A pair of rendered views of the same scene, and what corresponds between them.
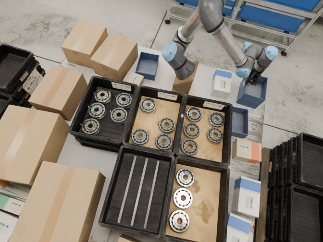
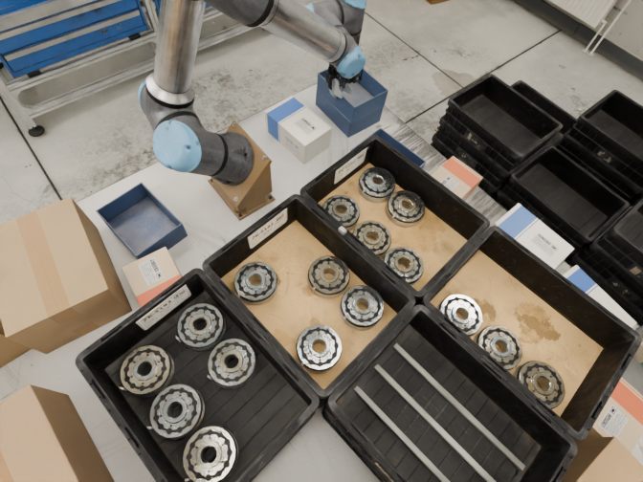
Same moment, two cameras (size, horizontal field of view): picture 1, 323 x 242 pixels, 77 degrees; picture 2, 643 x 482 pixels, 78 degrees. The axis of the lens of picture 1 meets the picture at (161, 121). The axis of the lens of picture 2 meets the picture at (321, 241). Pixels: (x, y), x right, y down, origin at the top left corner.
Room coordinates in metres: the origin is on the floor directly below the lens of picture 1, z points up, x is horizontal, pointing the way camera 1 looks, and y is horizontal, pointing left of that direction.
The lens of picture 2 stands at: (0.30, 0.30, 1.75)
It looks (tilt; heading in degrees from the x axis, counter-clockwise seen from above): 61 degrees down; 307
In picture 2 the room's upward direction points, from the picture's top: 8 degrees clockwise
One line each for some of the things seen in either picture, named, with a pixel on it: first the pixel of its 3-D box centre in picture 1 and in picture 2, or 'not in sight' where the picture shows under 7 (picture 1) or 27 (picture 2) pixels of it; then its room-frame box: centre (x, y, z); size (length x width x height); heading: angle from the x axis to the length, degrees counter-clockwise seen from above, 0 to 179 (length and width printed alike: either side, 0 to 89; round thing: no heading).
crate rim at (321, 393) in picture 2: (155, 118); (308, 284); (0.51, 0.04, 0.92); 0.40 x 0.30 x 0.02; 178
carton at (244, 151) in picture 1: (246, 151); (449, 186); (0.47, -0.59, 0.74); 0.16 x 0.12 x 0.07; 88
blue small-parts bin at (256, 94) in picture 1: (254, 88); (351, 90); (0.94, -0.62, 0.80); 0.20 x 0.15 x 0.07; 171
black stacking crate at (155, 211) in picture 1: (139, 188); (441, 426); (0.11, 0.05, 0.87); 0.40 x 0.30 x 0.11; 178
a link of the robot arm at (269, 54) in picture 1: (267, 56); (349, 9); (0.93, -0.55, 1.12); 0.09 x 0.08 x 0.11; 74
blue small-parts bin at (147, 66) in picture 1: (147, 66); (143, 223); (1.03, 0.18, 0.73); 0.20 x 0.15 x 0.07; 179
